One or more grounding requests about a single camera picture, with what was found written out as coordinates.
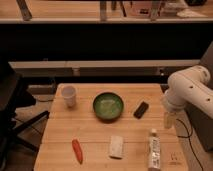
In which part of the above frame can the black cable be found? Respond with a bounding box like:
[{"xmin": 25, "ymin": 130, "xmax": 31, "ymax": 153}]
[{"xmin": 175, "ymin": 118, "xmax": 204, "ymax": 171}]

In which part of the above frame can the orange carrot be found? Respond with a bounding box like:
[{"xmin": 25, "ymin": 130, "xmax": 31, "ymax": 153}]
[{"xmin": 72, "ymin": 139, "xmax": 83, "ymax": 164}]

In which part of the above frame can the grey box at right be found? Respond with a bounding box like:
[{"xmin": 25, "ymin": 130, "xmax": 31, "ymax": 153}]
[{"xmin": 185, "ymin": 41, "xmax": 213, "ymax": 153}]

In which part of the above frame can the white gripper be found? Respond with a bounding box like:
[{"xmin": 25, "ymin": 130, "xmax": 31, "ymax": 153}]
[{"xmin": 162, "ymin": 90, "xmax": 184, "ymax": 129}]

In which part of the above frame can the long grey metal rail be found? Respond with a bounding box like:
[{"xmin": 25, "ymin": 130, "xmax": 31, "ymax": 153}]
[{"xmin": 11, "ymin": 59, "xmax": 199, "ymax": 77}]

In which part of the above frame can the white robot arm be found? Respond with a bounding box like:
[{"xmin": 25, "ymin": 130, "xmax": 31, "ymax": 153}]
[{"xmin": 161, "ymin": 65, "xmax": 213, "ymax": 129}]

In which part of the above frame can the black office chair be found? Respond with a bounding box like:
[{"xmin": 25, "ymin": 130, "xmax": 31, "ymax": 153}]
[{"xmin": 0, "ymin": 59, "xmax": 49, "ymax": 171}]

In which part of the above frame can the white tube with cap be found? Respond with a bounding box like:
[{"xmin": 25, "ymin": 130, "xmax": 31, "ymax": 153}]
[{"xmin": 148, "ymin": 129, "xmax": 161, "ymax": 171}]

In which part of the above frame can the white sponge block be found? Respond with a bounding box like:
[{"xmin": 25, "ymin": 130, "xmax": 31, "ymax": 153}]
[{"xmin": 109, "ymin": 136, "xmax": 124, "ymax": 159}]

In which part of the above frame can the black rectangular block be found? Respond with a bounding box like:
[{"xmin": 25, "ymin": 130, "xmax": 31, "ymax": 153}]
[{"xmin": 134, "ymin": 102, "xmax": 149, "ymax": 119}]

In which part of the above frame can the green ceramic bowl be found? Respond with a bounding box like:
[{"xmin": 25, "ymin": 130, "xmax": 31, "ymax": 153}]
[{"xmin": 93, "ymin": 92, "xmax": 124, "ymax": 121}]

